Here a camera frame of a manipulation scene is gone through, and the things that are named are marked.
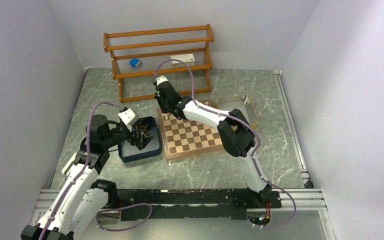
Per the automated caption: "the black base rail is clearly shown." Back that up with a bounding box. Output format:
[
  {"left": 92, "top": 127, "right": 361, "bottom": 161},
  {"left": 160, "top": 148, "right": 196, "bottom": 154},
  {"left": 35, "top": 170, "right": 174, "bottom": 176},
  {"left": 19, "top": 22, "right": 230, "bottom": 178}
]
[{"left": 117, "top": 188, "right": 282, "bottom": 221}]

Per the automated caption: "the wooden chess board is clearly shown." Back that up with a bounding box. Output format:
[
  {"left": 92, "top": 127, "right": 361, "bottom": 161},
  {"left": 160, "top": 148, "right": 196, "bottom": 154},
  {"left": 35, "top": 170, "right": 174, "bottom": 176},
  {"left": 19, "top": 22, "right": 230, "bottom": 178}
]
[{"left": 157, "top": 108, "right": 224, "bottom": 162}]

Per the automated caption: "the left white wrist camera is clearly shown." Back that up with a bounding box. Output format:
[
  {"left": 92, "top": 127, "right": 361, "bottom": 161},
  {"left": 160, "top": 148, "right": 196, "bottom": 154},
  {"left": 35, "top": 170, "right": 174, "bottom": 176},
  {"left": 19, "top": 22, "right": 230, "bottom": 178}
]
[{"left": 118, "top": 108, "right": 139, "bottom": 132}]

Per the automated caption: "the white red card box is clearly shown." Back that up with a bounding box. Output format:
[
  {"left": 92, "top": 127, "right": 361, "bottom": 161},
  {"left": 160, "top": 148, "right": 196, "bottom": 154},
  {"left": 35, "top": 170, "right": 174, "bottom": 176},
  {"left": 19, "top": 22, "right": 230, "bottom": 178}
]
[{"left": 170, "top": 53, "right": 195, "bottom": 68}]

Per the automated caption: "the blue metal tin tray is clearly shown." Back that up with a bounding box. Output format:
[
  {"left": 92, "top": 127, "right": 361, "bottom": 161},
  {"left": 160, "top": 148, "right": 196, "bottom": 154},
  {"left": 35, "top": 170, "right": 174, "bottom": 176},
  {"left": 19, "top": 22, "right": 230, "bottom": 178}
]
[{"left": 117, "top": 115, "right": 163, "bottom": 164}]

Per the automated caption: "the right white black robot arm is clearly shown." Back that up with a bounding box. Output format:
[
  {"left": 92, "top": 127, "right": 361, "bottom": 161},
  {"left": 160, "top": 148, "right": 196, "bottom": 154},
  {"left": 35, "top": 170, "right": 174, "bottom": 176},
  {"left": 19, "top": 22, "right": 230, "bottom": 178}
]
[{"left": 153, "top": 80, "right": 272, "bottom": 207}]

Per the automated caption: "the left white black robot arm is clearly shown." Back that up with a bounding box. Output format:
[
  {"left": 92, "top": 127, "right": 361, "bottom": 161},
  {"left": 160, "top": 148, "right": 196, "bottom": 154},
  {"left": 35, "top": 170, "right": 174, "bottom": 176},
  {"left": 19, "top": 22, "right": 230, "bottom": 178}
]
[{"left": 20, "top": 109, "right": 153, "bottom": 240}]

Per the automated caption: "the dark chess pieces pile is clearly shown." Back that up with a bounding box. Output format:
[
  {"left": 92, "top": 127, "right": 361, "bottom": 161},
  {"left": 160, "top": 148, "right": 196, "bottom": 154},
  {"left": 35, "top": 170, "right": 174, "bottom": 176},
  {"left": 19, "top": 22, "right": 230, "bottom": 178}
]
[{"left": 135, "top": 122, "right": 150, "bottom": 135}]

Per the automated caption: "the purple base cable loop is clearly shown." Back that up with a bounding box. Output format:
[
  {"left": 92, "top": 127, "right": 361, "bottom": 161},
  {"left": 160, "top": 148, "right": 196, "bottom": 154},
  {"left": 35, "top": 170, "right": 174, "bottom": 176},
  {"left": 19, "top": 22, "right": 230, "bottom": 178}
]
[{"left": 94, "top": 203, "right": 154, "bottom": 232}]

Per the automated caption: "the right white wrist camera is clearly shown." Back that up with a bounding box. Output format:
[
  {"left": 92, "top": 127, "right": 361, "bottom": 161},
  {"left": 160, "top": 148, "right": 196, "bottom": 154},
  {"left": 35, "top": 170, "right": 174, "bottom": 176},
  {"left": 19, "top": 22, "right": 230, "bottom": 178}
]
[{"left": 154, "top": 75, "right": 168, "bottom": 86}]

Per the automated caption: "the gold metal tin tray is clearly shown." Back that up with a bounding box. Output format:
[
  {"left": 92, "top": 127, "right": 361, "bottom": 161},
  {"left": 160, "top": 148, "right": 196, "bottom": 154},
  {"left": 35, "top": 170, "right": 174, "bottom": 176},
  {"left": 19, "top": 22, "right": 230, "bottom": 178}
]
[{"left": 215, "top": 94, "right": 259, "bottom": 129}]

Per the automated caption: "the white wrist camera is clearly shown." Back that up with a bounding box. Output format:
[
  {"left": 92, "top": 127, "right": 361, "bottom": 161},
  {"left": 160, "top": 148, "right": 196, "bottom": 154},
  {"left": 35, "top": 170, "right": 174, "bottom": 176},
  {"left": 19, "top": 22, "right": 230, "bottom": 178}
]
[
  {"left": 118, "top": 108, "right": 139, "bottom": 132},
  {"left": 154, "top": 75, "right": 168, "bottom": 86}
]

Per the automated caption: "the aluminium frame rail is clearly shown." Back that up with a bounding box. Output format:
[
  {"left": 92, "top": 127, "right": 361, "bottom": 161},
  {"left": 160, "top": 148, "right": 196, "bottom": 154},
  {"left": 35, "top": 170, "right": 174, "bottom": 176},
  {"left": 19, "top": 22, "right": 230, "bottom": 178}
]
[{"left": 273, "top": 70, "right": 327, "bottom": 211}]

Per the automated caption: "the wooden two-tier shelf rack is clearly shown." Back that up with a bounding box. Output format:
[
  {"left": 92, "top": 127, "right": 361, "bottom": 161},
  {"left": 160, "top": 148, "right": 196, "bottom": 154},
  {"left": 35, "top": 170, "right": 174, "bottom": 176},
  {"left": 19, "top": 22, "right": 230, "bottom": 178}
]
[{"left": 103, "top": 24, "right": 215, "bottom": 103}]

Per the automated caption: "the blue eraser block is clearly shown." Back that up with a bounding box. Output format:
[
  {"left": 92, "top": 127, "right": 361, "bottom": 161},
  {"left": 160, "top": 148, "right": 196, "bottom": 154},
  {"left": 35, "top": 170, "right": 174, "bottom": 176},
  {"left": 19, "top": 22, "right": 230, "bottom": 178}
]
[{"left": 129, "top": 58, "right": 143, "bottom": 69}]

